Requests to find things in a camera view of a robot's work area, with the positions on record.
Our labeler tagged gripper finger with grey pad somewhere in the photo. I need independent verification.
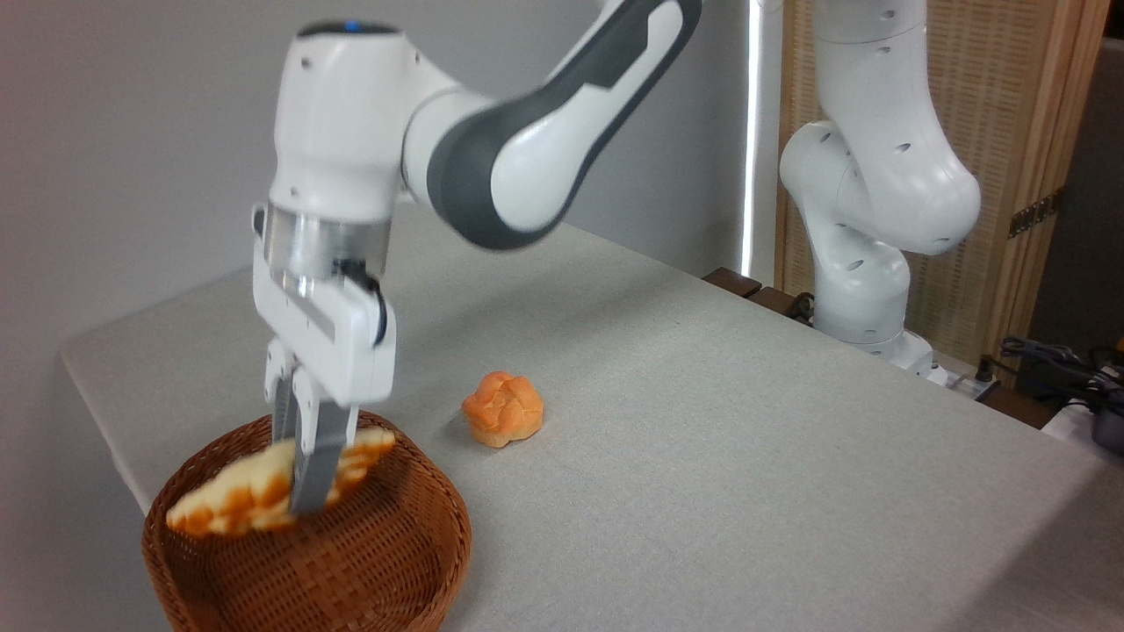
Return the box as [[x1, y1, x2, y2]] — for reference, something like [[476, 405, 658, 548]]
[[288, 367, 360, 515], [264, 341, 300, 445]]

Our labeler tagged wooden rattan folding screen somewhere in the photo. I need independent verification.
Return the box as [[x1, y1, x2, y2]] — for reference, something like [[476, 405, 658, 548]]
[[775, 0, 1113, 374]]

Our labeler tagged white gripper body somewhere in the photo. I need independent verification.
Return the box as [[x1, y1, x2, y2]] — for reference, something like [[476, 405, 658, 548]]
[[252, 204, 397, 410]]

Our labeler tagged brass screen hinge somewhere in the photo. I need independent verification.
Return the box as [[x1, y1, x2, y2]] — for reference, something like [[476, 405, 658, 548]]
[[1007, 188, 1066, 241]]

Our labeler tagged grey tablecloth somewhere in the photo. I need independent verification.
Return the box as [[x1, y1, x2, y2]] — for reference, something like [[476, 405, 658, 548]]
[[60, 204, 1124, 632]]

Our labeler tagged black cable bundle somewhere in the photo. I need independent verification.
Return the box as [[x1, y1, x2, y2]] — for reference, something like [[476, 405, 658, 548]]
[[976, 337, 1124, 415]]

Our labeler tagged brown wicker basket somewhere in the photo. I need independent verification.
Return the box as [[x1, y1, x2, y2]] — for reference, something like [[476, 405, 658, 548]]
[[142, 409, 473, 632]]

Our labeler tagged round orange bread bun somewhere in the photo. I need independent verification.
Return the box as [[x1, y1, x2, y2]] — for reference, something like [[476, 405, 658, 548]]
[[462, 370, 545, 449]]

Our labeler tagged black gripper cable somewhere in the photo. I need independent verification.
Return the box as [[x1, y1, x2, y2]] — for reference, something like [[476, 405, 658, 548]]
[[332, 257, 389, 347]]

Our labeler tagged long braided bread loaf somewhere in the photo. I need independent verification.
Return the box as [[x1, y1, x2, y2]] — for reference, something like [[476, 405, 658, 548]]
[[166, 427, 398, 538]]

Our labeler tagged white vertical post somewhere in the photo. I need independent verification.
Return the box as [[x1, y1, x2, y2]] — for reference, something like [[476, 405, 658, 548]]
[[742, 0, 784, 284]]

